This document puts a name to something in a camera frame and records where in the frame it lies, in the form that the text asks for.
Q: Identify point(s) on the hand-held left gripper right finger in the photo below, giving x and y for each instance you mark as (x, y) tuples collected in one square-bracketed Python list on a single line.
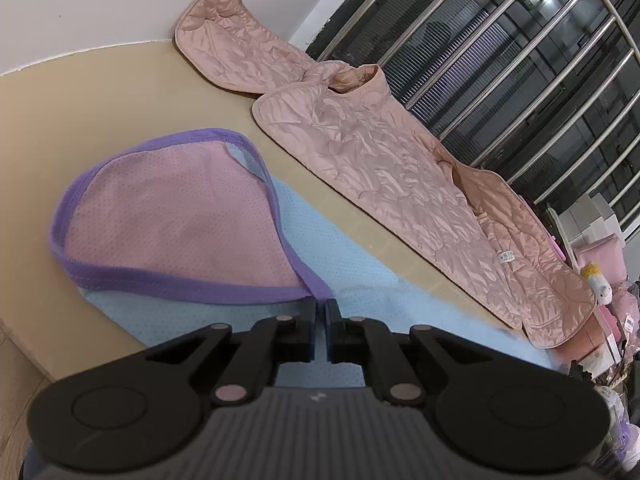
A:
[(334, 330)]

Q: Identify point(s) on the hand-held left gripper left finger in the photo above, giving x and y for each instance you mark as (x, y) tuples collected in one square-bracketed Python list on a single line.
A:
[(307, 330)]

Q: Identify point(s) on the pink quilted jacket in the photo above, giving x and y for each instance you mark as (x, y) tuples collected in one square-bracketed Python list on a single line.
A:
[(375, 160)]

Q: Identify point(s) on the pink blue mesh tank top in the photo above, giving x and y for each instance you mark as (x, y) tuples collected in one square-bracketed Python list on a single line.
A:
[(175, 210)]

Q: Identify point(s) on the pink storage box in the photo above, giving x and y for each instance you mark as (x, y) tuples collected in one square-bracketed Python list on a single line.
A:
[(597, 330)]

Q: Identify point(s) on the white yellow plush toy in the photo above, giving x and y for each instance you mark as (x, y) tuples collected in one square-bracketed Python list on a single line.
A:
[(597, 285)]

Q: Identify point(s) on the stack of white boxes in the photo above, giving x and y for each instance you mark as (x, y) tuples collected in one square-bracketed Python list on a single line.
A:
[(590, 220)]

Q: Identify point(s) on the pink fluffy toy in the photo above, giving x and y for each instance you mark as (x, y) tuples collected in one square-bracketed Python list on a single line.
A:
[(625, 302)]

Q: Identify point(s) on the steel window railing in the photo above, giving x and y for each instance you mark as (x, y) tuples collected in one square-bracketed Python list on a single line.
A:
[(364, 10)]

